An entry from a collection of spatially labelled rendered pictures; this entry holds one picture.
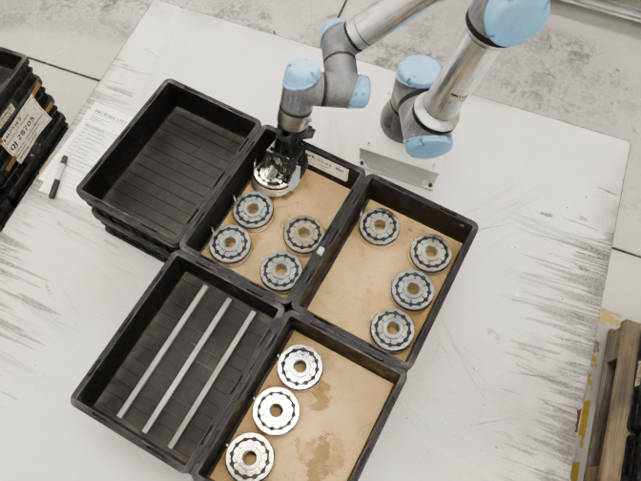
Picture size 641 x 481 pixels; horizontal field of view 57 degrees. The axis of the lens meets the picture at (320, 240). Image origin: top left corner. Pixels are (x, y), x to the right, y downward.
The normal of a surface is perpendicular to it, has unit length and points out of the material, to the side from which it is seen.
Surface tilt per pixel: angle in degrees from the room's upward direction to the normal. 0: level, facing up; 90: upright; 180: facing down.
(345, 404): 0
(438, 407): 0
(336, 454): 0
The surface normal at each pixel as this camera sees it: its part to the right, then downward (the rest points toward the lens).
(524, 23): 0.12, 0.85
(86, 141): 0.01, -0.41
